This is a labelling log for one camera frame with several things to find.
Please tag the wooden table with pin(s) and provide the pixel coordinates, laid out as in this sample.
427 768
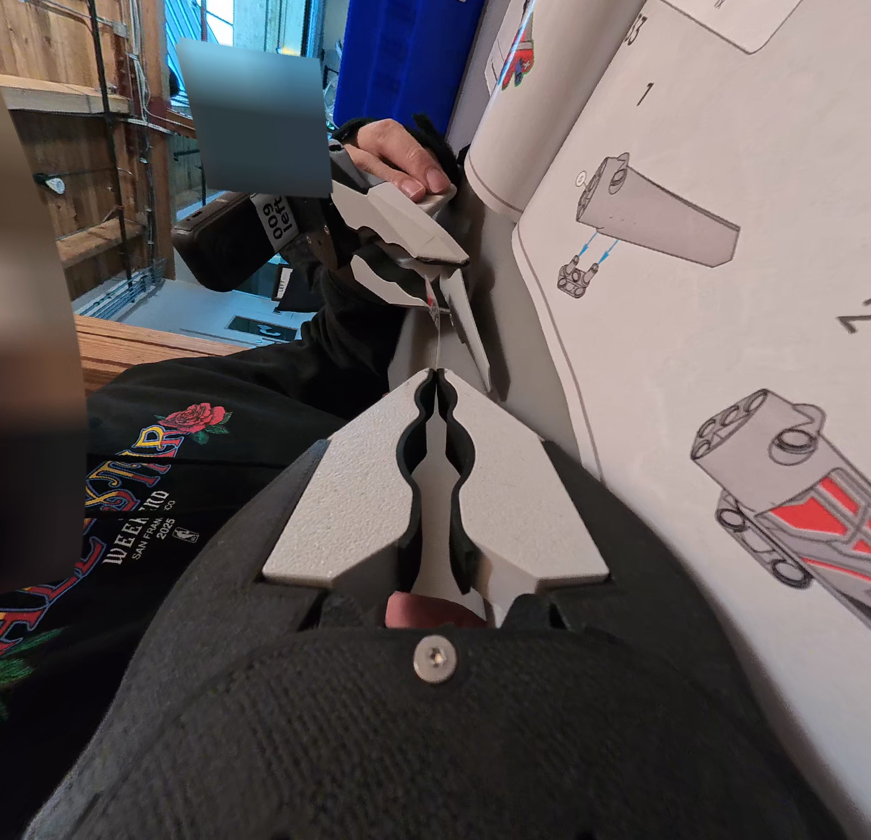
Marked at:
136 350

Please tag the person's right hand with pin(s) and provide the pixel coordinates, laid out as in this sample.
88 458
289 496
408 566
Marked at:
422 612

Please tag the blue storage bin with tag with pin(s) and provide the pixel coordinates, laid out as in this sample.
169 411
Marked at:
394 50

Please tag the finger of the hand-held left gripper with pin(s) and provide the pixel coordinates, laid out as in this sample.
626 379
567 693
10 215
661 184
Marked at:
408 227
391 288

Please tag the clear toy sticker sheet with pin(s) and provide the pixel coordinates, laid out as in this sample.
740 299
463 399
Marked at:
431 303

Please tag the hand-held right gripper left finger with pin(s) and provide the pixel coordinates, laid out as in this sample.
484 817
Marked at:
340 513

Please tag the grey wedge toy panel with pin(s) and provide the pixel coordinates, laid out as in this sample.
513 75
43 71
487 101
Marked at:
469 329

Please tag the person's left hand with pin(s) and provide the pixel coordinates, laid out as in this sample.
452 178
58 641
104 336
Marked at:
394 152

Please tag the grey desk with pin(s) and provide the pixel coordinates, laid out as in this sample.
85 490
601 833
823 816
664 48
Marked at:
531 391

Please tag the person's left forearm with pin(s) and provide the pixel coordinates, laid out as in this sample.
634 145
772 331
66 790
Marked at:
340 363

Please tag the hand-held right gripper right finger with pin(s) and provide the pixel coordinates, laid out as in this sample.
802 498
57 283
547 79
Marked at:
531 513

